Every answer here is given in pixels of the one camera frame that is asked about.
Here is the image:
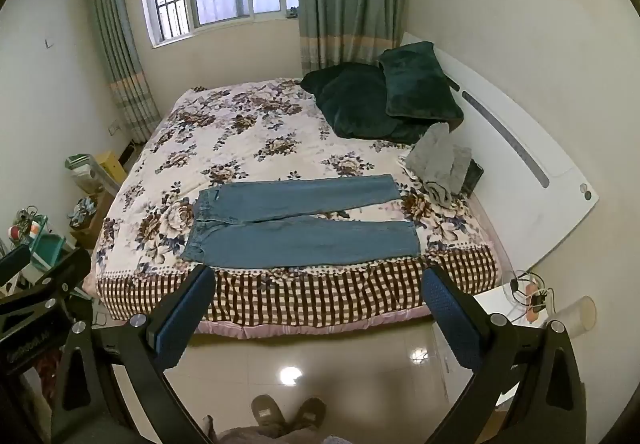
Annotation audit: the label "floral bed blanket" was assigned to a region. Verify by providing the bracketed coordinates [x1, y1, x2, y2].
[82, 76, 501, 341]

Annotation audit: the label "power strip with plugs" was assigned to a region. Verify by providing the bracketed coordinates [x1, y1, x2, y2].
[517, 280, 551, 320]

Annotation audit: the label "grey crumpled clothing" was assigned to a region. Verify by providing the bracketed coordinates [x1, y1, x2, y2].
[404, 122, 474, 205]

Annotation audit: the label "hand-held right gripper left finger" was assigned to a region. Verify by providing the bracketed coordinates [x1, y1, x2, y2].
[50, 265, 217, 444]

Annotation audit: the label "yellow cardboard box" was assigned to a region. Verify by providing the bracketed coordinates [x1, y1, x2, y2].
[94, 151, 129, 191]

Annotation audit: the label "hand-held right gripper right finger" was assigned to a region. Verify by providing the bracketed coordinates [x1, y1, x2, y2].
[421, 265, 588, 444]

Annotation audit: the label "green plastic rack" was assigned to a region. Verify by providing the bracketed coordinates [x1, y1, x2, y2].
[10, 209, 76, 285]

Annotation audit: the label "white bed headboard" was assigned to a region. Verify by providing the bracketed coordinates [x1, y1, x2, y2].
[400, 31, 600, 275]

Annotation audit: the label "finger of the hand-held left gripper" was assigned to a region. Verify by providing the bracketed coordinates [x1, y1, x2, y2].
[0, 244, 32, 278]
[0, 249, 94, 331]

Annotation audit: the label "small black box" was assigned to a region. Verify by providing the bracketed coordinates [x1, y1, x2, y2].
[460, 159, 485, 198]

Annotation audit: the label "brown slipper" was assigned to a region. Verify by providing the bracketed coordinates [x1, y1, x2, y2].
[250, 394, 289, 431]
[290, 396, 329, 433]

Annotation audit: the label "blue denim pants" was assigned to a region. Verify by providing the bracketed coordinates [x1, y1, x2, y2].
[180, 174, 421, 270]

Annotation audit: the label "dark green pillow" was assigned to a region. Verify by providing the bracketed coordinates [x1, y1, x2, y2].
[377, 41, 465, 121]

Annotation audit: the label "cluttered storage shelf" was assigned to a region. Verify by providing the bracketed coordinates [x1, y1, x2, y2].
[64, 153, 116, 250]

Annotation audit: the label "white nightstand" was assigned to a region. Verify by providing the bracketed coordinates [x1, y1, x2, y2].
[430, 281, 553, 407]

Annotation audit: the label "dark green garment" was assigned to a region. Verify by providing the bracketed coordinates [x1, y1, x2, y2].
[300, 62, 428, 145]

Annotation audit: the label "clear plastic cup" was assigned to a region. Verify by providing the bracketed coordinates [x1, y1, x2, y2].
[544, 295, 599, 336]

